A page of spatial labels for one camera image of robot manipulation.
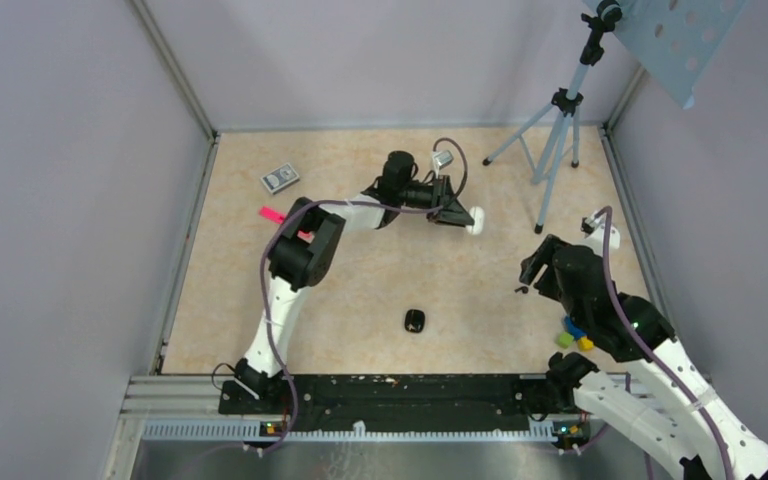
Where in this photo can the light blue tripod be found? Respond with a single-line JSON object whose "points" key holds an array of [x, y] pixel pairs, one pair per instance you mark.
{"points": [[564, 136]]}

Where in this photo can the green cube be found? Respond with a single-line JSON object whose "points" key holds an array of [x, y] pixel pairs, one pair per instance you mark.
{"points": [[565, 340]]}

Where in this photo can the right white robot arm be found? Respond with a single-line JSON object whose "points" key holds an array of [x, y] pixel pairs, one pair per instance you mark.
{"points": [[693, 434]]}

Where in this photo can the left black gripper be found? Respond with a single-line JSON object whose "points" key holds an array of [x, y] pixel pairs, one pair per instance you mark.
{"points": [[452, 214]]}

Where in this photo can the pink marker pen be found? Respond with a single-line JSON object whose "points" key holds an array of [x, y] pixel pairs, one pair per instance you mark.
{"points": [[278, 217]]}

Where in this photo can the white earbud charging case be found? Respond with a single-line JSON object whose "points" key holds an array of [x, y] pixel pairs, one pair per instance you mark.
{"points": [[478, 215]]}

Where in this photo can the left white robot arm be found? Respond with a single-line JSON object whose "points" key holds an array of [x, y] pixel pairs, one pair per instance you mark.
{"points": [[301, 252]]}

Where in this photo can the perforated blue metal panel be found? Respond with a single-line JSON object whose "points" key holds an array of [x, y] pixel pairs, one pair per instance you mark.
{"points": [[673, 40]]}

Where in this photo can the grey playing card box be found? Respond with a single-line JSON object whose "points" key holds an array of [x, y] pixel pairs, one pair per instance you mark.
{"points": [[280, 178]]}

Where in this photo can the blue toy car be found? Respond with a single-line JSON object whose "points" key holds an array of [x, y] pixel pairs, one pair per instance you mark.
{"points": [[572, 329]]}

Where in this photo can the white cable duct rail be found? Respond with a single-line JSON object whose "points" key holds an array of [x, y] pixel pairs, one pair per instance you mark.
{"points": [[252, 431]]}

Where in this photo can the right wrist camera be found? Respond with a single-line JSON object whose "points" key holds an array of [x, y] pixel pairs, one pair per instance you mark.
{"points": [[596, 235]]}

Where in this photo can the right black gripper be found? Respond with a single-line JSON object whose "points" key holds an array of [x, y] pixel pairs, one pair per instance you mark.
{"points": [[532, 265]]}

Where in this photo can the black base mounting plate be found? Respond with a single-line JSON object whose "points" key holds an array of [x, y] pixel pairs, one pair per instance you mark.
{"points": [[431, 403]]}

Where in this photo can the yellow cube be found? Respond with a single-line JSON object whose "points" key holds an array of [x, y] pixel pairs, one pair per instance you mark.
{"points": [[584, 344]]}

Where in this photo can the black earbud charging case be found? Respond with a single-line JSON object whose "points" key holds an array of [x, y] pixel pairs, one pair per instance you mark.
{"points": [[415, 321]]}

